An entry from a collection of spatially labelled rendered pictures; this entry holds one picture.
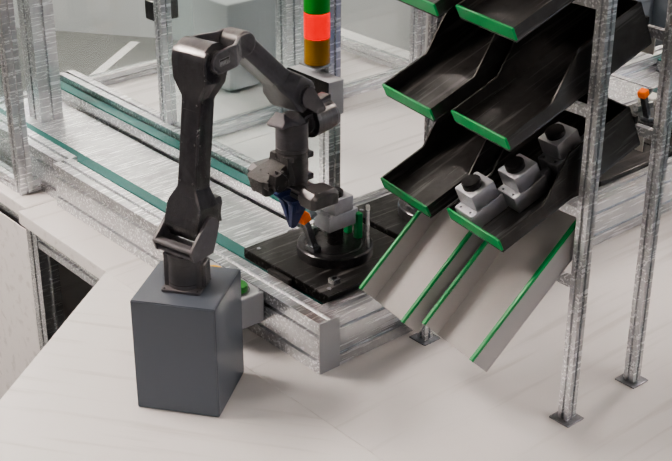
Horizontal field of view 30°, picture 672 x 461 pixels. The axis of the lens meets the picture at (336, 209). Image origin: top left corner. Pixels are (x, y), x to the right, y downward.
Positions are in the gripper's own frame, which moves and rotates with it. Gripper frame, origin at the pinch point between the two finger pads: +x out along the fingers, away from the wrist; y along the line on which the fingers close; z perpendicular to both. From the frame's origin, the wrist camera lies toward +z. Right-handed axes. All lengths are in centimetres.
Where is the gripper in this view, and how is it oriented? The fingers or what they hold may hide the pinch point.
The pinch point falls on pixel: (292, 209)
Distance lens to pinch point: 220.4
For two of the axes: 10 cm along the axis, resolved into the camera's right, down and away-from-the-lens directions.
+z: -7.6, 2.7, -5.9
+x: -0.1, 9.0, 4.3
